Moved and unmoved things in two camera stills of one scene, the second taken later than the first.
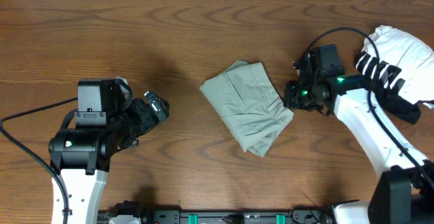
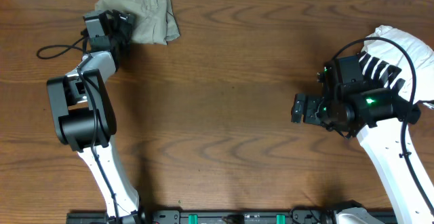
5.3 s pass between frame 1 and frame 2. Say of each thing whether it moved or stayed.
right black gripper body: moved
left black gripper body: moved
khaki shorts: moved
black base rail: stayed
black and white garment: stayed
